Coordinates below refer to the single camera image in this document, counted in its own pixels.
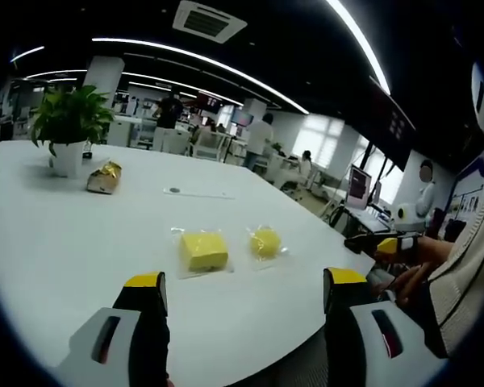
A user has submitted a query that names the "ceiling air conditioner vent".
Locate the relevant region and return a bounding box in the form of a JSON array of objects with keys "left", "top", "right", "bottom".
[{"left": 172, "top": 0, "right": 248, "bottom": 44}]

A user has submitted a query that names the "computer monitor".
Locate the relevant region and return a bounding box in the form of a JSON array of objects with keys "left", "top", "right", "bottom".
[{"left": 345, "top": 164, "right": 373, "bottom": 211}]

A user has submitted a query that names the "long ceiling light strip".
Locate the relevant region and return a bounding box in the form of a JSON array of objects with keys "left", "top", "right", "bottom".
[
  {"left": 325, "top": 0, "right": 392, "bottom": 97},
  {"left": 90, "top": 37, "right": 310, "bottom": 116}
]

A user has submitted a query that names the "clear flat plastic sheet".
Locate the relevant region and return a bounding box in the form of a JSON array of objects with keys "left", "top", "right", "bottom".
[{"left": 162, "top": 185, "right": 236, "bottom": 201}]

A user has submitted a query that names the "green leafy plant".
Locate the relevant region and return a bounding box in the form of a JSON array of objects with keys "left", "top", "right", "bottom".
[{"left": 30, "top": 84, "right": 116, "bottom": 158}]

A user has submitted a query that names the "white plant pot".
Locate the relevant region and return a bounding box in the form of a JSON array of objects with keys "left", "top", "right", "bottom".
[{"left": 48, "top": 139, "right": 88, "bottom": 179}]

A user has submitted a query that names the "person's right hand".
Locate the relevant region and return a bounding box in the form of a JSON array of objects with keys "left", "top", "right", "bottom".
[{"left": 386, "top": 235, "right": 457, "bottom": 308}]

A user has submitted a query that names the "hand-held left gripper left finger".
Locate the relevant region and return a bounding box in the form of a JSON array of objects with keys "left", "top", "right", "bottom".
[{"left": 56, "top": 270, "right": 171, "bottom": 387}]

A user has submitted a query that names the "white office chair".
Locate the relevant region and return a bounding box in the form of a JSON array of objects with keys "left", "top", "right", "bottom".
[{"left": 192, "top": 128, "right": 223, "bottom": 161}]

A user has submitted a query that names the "large dark wall screen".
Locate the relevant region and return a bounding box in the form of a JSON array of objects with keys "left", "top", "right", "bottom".
[{"left": 365, "top": 75, "right": 415, "bottom": 172}]

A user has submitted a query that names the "yellow round silicone block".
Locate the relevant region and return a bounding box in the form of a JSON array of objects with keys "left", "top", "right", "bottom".
[{"left": 244, "top": 225, "right": 290, "bottom": 272}]

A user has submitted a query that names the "yellow rectangular silicone block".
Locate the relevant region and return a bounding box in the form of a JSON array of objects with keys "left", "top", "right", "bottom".
[{"left": 170, "top": 227, "right": 236, "bottom": 280}]

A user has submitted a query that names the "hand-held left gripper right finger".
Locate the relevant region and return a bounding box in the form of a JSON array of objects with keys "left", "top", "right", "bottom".
[{"left": 322, "top": 266, "right": 449, "bottom": 387}]

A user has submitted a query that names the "gold foil snack packet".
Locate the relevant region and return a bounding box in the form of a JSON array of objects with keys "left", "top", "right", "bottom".
[{"left": 86, "top": 160, "right": 123, "bottom": 196}]

